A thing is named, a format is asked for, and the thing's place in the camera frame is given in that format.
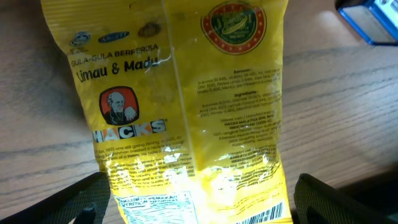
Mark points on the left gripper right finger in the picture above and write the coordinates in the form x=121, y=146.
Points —
x=372, y=200

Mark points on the large yellow Hacks candy bag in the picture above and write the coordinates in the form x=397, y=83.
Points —
x=184, y=103

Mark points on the small blue card box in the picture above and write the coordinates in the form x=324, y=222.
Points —
x=374, y=20

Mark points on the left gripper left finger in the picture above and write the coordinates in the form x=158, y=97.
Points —
x=85, y=201

